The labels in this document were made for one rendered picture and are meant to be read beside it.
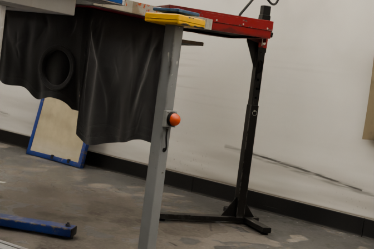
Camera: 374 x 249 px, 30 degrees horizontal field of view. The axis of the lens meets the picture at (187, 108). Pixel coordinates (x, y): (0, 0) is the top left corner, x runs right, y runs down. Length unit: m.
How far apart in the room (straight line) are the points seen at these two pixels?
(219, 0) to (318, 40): 0.79
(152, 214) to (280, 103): 2.33
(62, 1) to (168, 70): 0.42
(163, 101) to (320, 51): 2.26
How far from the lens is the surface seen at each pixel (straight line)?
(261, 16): 3.82
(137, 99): 2.40
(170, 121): 2.03
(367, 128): 4.00
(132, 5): 2.19
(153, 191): 2.08
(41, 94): 2.33
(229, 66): 4.53
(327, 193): 4.16
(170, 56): 2.05
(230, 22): 3.51
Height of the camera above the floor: 0.79
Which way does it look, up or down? 3 degrees down
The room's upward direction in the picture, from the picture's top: 7 degrees clockwise
